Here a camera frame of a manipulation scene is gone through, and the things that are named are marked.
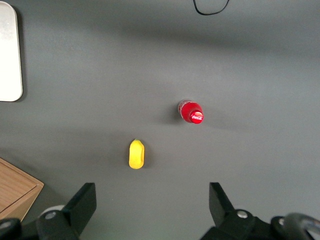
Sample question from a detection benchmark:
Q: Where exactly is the yellow lemon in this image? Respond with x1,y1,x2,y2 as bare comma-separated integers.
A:
128,138,146,170

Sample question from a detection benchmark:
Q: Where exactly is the oak wooden drawer cabinet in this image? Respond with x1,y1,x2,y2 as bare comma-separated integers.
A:
0,157,45,222

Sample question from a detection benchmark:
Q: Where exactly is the beige rectangular tray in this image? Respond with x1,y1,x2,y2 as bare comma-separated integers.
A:
0,1,24,103

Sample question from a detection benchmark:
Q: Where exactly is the thin black looped cable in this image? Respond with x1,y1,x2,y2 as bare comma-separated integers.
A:
192,0,230,16

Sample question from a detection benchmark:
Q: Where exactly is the red cola bottle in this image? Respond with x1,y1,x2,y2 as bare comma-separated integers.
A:
177,99,205,125

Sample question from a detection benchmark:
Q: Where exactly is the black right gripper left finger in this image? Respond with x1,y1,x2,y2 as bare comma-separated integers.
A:
35,182,98,240

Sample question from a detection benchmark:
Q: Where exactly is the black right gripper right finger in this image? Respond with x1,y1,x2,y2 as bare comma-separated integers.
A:
199,182,266,240

